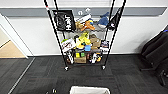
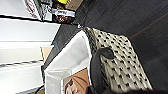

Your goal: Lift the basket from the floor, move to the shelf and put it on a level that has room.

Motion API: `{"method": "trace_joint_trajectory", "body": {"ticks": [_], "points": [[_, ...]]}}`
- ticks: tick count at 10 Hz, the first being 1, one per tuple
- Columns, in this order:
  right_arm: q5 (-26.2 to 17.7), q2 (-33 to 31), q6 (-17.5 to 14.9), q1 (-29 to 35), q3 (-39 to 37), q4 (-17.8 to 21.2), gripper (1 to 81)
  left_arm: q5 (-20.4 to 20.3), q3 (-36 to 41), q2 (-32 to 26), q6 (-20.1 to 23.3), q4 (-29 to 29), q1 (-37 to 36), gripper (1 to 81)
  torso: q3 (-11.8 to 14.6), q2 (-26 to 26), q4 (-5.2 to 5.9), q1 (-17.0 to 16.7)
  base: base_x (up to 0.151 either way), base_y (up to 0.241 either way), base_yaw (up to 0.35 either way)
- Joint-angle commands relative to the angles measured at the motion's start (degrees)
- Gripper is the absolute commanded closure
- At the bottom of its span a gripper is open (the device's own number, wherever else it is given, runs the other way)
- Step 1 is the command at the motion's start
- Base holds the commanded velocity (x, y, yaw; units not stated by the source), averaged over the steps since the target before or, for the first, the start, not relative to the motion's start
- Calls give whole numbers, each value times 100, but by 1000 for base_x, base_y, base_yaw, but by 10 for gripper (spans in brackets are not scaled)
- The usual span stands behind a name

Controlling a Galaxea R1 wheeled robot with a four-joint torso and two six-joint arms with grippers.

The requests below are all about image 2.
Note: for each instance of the flat box with portrait print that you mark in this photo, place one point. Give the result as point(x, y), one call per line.
point(77, 83)

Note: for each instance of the flat tan cardboard box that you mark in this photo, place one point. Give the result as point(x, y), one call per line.
point(75, 4)

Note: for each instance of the black and white box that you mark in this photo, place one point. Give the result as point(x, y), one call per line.
point(64, 14)

